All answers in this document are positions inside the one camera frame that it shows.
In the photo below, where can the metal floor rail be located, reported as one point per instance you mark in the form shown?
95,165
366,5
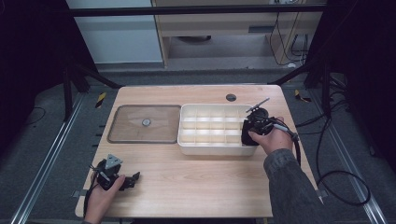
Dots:
46,161
348,155

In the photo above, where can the person's left hand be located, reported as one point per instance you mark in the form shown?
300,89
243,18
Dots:
101,202

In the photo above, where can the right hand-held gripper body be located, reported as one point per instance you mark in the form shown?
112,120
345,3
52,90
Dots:
260,122

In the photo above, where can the black stand leg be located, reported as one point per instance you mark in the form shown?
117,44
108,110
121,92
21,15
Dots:
325,90
67,93

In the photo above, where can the white cabinet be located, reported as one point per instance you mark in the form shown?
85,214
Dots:
118,37

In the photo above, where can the light wooden desk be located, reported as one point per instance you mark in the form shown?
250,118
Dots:
218,25

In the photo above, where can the black horizontal frame bar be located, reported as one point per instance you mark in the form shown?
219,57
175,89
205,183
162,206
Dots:
186,11

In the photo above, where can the black yellow floor tape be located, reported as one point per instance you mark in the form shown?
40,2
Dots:
100,99
301,96

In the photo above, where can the dark curtain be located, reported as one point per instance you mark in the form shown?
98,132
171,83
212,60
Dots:
367,62
31,46

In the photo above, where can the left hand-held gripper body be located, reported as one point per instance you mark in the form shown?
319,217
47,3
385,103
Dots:
107,175

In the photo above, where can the person's right hand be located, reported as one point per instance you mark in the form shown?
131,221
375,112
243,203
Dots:
275,140

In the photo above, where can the white compartment box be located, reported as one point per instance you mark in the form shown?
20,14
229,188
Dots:
214,149

